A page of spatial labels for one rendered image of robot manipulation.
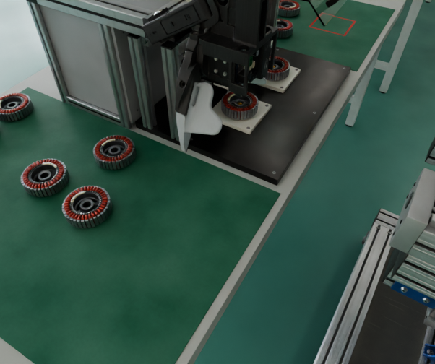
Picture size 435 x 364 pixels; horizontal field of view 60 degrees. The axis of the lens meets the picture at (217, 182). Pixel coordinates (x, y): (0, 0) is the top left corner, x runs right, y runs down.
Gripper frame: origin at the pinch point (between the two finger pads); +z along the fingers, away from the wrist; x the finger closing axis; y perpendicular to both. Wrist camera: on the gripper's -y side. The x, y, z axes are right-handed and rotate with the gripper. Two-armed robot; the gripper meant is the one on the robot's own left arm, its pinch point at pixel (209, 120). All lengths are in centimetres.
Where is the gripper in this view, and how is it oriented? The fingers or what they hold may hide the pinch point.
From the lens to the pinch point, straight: 54.1
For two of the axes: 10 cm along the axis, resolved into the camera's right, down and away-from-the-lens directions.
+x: 5.3, -6.3, 5.8
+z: -0.1, 6.7, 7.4
